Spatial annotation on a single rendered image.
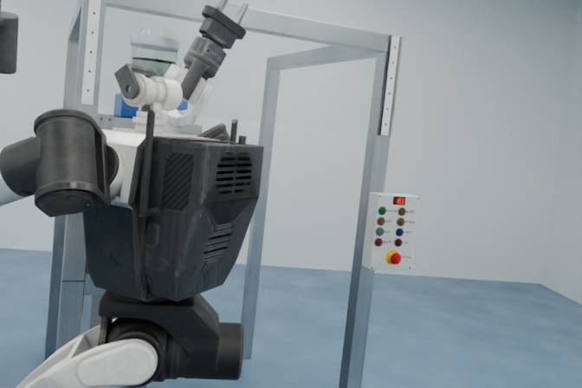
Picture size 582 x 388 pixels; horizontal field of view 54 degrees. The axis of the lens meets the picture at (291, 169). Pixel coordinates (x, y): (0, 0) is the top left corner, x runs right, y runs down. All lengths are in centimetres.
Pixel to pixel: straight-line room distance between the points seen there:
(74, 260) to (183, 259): 79
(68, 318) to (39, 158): 91
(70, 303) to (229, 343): 72
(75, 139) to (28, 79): 432
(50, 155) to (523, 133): 522
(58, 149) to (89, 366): 43
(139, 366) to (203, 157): 43
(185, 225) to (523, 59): 509
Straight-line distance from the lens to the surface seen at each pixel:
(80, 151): 96
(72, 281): 178
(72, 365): 119
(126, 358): 116
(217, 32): 148
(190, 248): 102
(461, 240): 570
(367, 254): 201
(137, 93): 112
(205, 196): 98
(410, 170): 541
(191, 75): 142
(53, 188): 92
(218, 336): 117
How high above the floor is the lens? 126
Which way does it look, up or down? 4 degrees down
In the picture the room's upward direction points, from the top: 6 degrees clockwise
